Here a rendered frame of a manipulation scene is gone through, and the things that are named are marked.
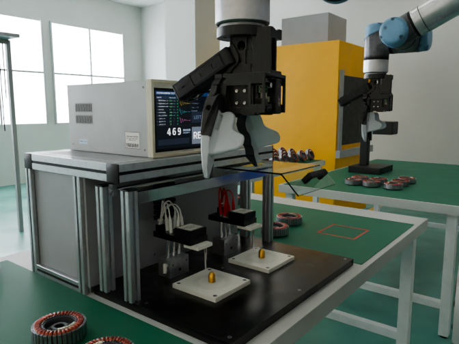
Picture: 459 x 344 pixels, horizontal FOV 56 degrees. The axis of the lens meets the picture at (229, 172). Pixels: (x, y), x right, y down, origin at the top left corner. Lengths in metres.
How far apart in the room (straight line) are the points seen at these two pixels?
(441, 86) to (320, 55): 2.04
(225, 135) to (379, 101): 0.93
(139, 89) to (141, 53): 8.31
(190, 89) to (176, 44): 4.79
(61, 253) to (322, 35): 4.27
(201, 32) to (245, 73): 4.74
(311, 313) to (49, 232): 0.77
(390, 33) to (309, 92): 3.63
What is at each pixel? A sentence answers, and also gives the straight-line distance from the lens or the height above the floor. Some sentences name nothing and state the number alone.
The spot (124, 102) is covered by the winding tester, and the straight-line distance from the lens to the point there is 1.22.
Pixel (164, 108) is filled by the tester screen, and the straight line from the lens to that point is 1.17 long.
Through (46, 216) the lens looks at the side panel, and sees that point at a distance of 1.37.
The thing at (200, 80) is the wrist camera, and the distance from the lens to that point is 0.62.
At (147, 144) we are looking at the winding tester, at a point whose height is 1.15.
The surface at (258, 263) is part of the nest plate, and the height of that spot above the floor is 0.78.
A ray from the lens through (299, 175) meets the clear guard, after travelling 1.28.
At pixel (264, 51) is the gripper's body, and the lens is 0.58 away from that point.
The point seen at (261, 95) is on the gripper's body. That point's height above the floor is 1.26.
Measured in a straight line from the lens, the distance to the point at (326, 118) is 4.77.
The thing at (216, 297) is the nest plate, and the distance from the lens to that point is 1.11.
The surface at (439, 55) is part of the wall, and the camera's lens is 6.35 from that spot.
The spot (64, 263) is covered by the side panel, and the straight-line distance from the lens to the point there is 1.34.
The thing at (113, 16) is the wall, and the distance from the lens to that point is 9.15.
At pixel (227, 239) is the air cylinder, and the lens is 1.42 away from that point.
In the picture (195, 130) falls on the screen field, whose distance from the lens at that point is 1.25.
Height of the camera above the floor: 1.24
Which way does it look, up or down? 8 degrees down
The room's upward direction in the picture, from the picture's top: straight up
